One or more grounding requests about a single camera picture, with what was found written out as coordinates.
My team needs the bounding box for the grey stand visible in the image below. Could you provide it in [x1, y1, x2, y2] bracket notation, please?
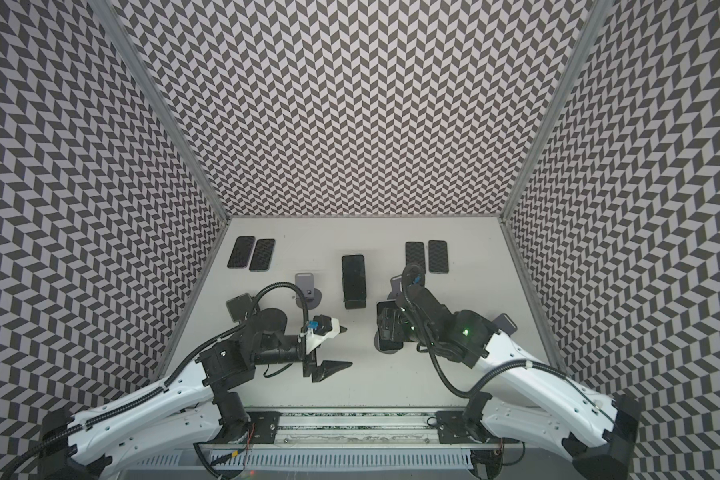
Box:
[492, 313, 518, 337]
[294, 273, 322, 310]
[390, 275, 402, 298]
[373, 333, 399, 355]

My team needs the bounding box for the phone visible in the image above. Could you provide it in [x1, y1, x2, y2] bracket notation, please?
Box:
[249, 238, 276, 272]
[377, 301, 405, 351]
[341, 254, 367, 303]
[227, 236, 256, 269]
[405, 241, 426, 275]
[428, 240, 450, 274]

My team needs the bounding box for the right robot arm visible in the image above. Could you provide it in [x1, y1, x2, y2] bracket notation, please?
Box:
[376, 284, 643, 479]

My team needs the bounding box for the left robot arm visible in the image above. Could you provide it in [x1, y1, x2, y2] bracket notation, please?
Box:
[38, 308, 351, 479]

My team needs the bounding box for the aluminium mounting rail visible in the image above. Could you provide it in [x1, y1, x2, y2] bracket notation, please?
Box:
[104, 407, 613, 452]

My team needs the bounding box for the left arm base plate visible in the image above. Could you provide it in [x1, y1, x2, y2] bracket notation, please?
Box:
[240, 410, 281, 445]

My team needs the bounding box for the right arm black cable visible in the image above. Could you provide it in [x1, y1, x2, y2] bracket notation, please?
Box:
[400, 262, 577, 400]

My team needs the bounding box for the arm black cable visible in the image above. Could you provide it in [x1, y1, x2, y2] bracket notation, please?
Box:
[0, 281, 311, 480]
[400, 262, 577, 400]

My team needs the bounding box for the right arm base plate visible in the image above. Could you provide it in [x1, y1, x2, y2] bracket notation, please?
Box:
[435, 410, 490, 444]

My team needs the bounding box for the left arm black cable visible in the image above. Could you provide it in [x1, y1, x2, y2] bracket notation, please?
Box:
[0, 281, 311, 480]

